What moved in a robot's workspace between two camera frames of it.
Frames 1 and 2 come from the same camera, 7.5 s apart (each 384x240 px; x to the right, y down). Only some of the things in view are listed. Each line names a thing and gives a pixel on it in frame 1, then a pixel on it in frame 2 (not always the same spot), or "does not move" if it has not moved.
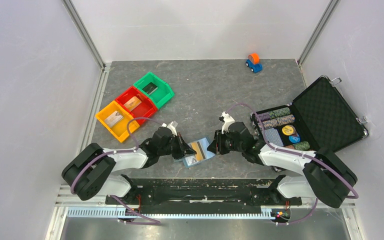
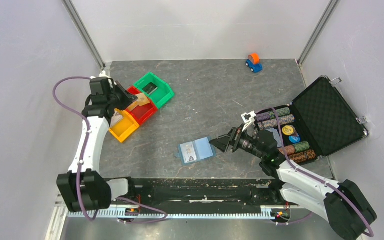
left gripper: (183, 150) -> (128, 97)
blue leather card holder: (200, 147) does not move
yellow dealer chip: (287, 130) does not move
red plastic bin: (144, 111) does not move
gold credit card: (197, 147) -> (142, 99)
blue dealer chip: (294, 139) does not move
